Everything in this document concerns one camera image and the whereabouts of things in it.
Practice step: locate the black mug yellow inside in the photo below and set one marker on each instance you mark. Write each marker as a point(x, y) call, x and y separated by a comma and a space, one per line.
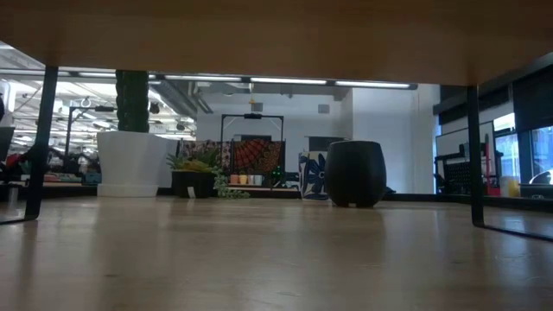
point(354, 173)

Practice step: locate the orange mandala cloth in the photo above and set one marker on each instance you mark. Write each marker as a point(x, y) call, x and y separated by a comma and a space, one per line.
point(257, 155)

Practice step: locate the small white cup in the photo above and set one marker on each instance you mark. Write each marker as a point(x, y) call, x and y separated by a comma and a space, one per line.
point(258, 179)

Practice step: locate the small yellow cup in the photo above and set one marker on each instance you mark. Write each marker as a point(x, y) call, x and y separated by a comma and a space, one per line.
point(243, 179)

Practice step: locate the white mug blue floral print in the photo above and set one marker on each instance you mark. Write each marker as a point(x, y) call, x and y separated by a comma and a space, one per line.
point(313, 177)

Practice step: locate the small orange cup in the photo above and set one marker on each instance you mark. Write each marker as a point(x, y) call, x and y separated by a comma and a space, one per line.
point(234, 179)

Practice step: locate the ceiling light strip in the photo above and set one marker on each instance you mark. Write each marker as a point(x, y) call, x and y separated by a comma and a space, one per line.
point(287, 81)
point(203, 78)
point(371, 84)

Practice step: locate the succulent plant in black pot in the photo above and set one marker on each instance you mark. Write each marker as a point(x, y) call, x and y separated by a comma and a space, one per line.
point(194, 183)

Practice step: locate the purple floral cloth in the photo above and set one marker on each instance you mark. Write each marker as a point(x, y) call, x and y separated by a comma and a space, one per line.
point(190, 147)

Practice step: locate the wooden shelf with black legs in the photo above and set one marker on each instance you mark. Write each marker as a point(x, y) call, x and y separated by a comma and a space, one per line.
point(276, 39)

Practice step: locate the white hexagonal planter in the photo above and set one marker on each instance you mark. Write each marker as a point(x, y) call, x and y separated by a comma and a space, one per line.
point(129, 164)

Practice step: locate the green column cactus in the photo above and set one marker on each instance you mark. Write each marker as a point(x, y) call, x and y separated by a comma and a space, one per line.
point(131, 103)

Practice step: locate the whiteboard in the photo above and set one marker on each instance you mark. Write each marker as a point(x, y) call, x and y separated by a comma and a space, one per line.
point(458, 142)

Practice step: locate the black pegboard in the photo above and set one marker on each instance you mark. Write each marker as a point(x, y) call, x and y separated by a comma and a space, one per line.
point(458, 177)

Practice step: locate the teal box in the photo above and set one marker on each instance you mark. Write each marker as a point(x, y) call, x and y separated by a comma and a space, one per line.
point(91, 178)

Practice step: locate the red pole stand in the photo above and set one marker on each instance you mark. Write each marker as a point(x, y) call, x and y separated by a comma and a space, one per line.
point(488, 164)

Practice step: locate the white and yellow bottle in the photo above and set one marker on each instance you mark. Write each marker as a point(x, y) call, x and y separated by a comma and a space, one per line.
point(512, 186)

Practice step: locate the black gantry frame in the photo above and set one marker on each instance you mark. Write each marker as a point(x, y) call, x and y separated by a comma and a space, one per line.
point(252, 116)
point(69, 138)

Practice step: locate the black wall screen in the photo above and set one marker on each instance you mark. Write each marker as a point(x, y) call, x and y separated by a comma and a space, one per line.
point(322, 143)

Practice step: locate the black aluminium frame rail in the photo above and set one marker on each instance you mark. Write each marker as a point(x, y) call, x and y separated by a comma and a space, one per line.
point(497, 202)

